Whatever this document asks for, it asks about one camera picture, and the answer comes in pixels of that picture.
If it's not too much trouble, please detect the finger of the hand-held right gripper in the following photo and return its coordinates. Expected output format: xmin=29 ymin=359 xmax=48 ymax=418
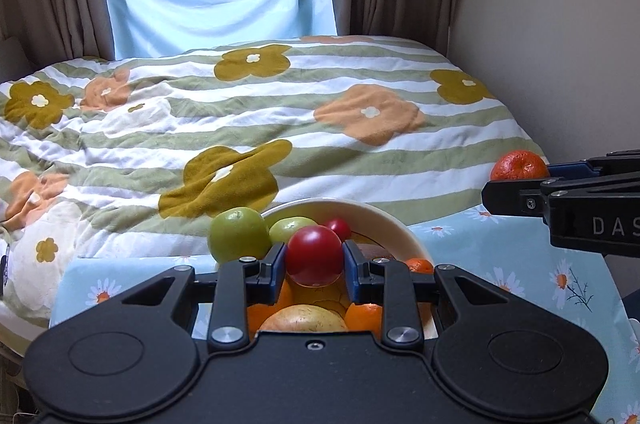
xmin=481 ymin=172 xmax=640 ymax=219
xmin=547 ymin=150 xmax=640 ymax=179

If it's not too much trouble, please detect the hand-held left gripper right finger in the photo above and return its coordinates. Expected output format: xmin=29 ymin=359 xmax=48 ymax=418
xmin=343 ymin=240 xmax=551 ymax=353

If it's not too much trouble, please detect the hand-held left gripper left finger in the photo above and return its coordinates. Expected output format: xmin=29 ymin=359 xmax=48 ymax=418
xmin=75 ymin=244 xmax=287 ymax=356

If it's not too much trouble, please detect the reddish mandarin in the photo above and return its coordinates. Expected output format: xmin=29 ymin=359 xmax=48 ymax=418
xmin=490 ymin=150 xmax=551 ymax=182

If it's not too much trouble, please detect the large orange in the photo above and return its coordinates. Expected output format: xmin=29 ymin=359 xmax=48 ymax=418
xmin=246 ymin=276 xmax=385 ymax=335

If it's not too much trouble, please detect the red tomato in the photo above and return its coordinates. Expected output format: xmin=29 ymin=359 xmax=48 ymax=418
xmin=320 ymin=217 xmax=352 ymax=242
xmin=286 ymin=225 xmax=346 ymax=287

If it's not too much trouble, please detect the yellow apple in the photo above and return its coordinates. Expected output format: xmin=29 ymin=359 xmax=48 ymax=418
xmin=256 ymin=304 xmax=350 ymax=334

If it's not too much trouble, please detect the green apple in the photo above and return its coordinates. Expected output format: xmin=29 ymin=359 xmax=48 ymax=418
xmin=269 ymin=216 xmax=321 ymax=247
xmin=208 ymin=207 xmax=272 ymax=265

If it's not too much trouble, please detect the cream bowl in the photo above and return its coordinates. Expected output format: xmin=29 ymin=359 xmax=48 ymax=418
xmin=250 ymin=197 xmax=441 ymax=340

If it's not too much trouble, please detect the brown kiwi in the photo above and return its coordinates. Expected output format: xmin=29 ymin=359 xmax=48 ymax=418
xmin=356 ymin=240 xmax=398 ymax=262

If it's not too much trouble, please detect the light blue daisy cloth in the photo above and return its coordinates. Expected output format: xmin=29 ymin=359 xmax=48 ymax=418
xmin=47 ymin=204 xmax=640 ymax=424

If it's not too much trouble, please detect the striped floral blanket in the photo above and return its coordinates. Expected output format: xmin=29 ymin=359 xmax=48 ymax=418
xmin=0 ymin=34 xmax=548 ymax=355

